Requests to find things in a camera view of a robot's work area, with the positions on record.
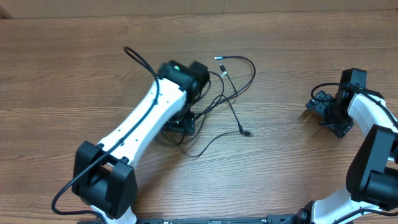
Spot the cardboard back wall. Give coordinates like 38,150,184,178
1,0,397,19

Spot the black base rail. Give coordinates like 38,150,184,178
122,214,308,224

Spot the long black usb cable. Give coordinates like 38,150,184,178
192,55,257,122

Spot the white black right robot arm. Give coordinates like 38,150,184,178
288,68,397,223

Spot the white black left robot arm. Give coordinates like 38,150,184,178
51,47,210,223

